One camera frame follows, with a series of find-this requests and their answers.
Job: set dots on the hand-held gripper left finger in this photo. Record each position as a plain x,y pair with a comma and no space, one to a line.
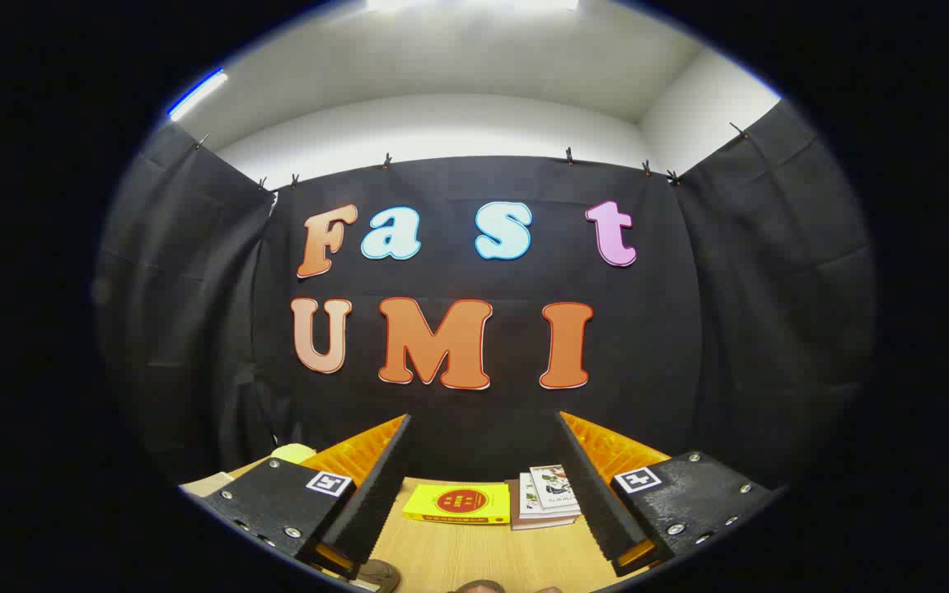
380,486

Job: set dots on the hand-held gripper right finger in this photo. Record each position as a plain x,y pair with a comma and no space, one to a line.
590,486

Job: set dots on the brown suede shoe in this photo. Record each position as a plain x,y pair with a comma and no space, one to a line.
479,587
377,574

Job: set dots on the yellow book red circle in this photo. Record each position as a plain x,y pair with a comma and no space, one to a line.
458,501

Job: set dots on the yellow round plush bun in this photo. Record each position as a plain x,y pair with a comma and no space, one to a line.
293,452

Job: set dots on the black backdrop cloth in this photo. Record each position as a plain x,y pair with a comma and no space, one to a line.
672,329

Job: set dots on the ceiling light strip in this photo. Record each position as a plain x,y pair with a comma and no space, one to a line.
197,95

